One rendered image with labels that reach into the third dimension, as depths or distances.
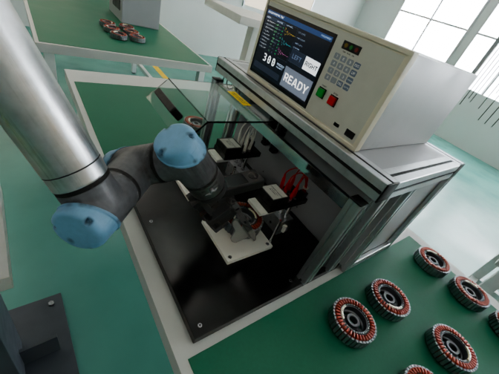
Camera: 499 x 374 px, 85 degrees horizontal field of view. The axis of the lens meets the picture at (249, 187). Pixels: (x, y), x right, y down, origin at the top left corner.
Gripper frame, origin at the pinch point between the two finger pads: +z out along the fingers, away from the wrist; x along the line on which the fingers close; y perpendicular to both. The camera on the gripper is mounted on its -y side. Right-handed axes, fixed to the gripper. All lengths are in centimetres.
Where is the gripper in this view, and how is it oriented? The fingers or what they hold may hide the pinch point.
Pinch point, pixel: (243, 220)
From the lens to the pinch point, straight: 73.5
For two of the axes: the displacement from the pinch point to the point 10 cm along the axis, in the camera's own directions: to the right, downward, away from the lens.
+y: -8.1, 5.8, -1.1
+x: 5.3, 6.3, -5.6
